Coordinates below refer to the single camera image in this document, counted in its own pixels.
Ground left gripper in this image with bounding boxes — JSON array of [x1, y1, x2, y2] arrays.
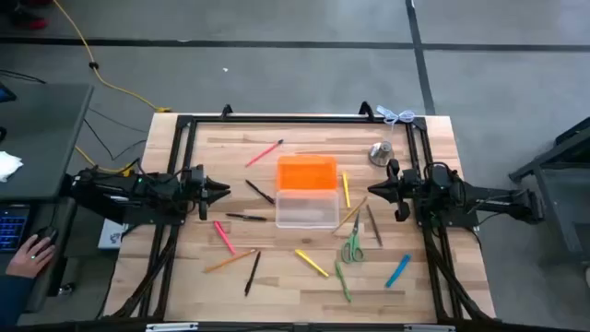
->
[[182, 164, 231, 221]]

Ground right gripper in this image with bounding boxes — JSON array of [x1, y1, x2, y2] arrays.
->
[[367, 159, 419, 222]]

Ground grey pen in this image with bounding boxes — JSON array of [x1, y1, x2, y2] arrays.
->
[[365, 204, 384, 248]]

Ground yellow highlighter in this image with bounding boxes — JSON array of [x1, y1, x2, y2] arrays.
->
[[294, 248, 331, 279], [341, 171, 352, 209]]

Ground black pen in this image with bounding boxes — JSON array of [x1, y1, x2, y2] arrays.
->
[[244, 179, 277, 206], [243, 250, 262, 297], [225, 212, 268, 222]]

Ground wooden pencil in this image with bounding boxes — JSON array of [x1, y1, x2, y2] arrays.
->
[[331, 196, 369, 235]]

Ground pink highlighter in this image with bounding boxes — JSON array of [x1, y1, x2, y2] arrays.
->
[[213, 220, 237, 255]]

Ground green scissors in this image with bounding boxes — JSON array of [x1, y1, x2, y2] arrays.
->
[[340, 212, 365, 265]]

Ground pink pencil with blue tip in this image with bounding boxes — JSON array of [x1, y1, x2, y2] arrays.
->
[[244, 138, 285, 168]]

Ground person's forearm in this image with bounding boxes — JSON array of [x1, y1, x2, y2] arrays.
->
[[0, 274, 37, 326]]

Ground clear box with orange lid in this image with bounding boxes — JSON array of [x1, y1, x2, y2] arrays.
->
[[275, 154, 341, 230]]

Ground white box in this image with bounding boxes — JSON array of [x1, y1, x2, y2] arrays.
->
[[97, 218, 131, 251]]

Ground orange pencil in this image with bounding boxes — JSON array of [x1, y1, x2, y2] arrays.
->
[[203, 248, 258, 274]]

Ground blue pen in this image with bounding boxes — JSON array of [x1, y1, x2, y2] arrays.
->
[[384, 254, 412, 290]]

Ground green pen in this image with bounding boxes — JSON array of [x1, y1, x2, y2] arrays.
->
[[334, 260, 353, 303]]

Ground black computer mouse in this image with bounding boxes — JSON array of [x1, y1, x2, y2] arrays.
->
[[35, 225, 59, 243]]

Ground dark metal cart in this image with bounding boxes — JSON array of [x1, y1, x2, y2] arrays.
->
[[509, 117, 590, 268]]

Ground grey desk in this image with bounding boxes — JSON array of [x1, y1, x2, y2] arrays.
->
[[0, 82, 96, 314]]

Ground person's hand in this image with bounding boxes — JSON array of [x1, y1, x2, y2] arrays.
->
[[5, 232, 57, 279]]

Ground backlit keyboard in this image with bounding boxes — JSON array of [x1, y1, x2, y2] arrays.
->
[[0, 206, 30, 254]]

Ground white tissue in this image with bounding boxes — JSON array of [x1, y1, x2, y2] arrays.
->
[[0, 150, 24, 184]]

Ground white cable bundle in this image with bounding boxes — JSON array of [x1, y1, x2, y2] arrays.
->
[[375, 104, 416, 126]]

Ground yellow cable with plug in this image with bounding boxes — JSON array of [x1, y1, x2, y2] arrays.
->
[[73, 146, 136, 177]]

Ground yellow extension cable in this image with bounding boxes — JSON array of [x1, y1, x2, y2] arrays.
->
[[51, 0, 172, 114]]

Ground black aluminium rig frame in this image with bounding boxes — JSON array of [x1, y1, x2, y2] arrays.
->
[[99, 101, 498, 324]]

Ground thin black cable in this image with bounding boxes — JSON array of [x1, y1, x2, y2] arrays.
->
[[83, 118, 148, 161], [87, 108, 148, 134]]

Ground silver bracket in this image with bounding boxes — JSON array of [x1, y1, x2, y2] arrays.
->
[[404, 324, 456, 332], [146, 322, 199, 332]]

